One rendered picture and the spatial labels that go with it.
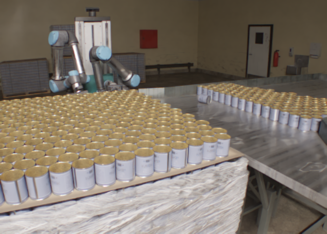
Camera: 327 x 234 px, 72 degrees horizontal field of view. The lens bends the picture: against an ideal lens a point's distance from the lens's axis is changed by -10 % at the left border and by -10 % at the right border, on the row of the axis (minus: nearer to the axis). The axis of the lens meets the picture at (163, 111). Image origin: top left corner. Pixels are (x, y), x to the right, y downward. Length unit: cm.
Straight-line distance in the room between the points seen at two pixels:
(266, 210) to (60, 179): 109
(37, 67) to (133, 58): 314
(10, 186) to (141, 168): 40
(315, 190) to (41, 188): 88
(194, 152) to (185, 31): 1093
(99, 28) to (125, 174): 195
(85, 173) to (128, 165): 14
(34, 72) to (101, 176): 742
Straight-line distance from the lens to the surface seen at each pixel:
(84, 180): 78
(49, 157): 87
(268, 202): 145
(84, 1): 1007
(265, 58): 919
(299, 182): 100
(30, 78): 815
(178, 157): 89
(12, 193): 78
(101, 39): 258
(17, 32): 978
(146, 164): 83
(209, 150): 97
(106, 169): 78
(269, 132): 143
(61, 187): 78
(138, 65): 885
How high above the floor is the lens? 156
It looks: 17 degrees down
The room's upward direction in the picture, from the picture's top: straight up
